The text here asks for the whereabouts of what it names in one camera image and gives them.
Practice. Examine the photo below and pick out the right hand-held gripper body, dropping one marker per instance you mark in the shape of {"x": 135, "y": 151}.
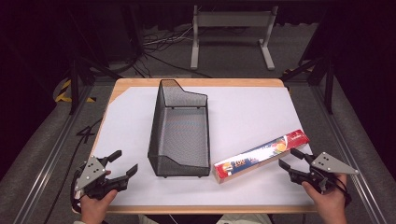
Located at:
{"x": 331, "y": 165}

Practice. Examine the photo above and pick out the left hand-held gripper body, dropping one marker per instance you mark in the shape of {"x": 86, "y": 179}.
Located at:
{"x": 90, "y": 170}

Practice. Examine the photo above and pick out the long red cling film box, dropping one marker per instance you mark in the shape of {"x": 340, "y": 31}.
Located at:
{"x": 255, "y": 157}

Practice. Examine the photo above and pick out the person's left hand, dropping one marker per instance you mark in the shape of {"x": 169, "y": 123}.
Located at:
{"x": 95, "y": 208}

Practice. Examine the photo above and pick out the person's right hand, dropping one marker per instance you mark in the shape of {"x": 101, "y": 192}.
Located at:
{"x": 330, "y": 207}

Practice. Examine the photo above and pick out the person's left sleeve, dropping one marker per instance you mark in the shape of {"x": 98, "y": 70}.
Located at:
{"x": 79, "y": 222}

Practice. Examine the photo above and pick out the white paper sheet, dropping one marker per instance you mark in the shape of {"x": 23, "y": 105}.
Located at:
{"x": 246, "y": 112}

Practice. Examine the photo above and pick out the black metal stand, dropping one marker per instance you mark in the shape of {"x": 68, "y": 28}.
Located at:
{"x": 328, "y": 87}
{"x": 74, "y": 84}

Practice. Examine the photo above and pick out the yellow tape roll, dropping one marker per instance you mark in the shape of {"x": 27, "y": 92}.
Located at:
{"x": 63, "y": 93}

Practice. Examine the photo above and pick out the white metal stand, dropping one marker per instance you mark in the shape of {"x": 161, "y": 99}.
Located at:
{"x": 232, "y": 19}

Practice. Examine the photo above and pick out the aluminium floor rail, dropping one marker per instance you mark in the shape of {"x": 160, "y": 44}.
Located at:
{"x": 348, "y": 149}
{"x": 53, "y": 152}

